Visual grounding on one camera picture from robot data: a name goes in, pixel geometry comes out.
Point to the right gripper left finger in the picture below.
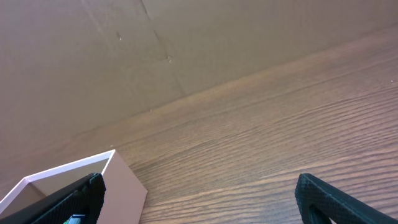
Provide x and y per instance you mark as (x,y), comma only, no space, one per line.
(79,202)

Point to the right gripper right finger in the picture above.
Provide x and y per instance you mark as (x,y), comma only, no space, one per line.
(320,202)

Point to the white cardboard box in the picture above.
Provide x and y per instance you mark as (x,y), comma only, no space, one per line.
(124,197)

